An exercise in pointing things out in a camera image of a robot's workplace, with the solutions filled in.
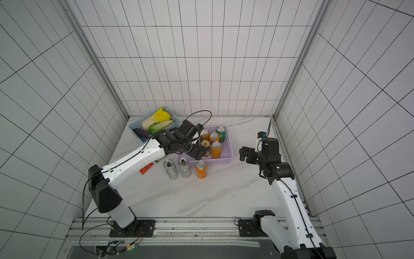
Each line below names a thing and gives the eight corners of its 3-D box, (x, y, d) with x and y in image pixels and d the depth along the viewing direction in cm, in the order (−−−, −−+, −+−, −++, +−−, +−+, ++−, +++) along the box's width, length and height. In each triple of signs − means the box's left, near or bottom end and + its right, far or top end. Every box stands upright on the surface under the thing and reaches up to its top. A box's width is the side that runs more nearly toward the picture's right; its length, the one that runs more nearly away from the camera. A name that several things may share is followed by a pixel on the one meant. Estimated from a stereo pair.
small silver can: (167, 179, 90) (162, 168, 79) (169, 170, 93) (164, 158, 82) (177, 179, 90) (173, 168, 79) (178, 170, 93) (175, 158, 82)
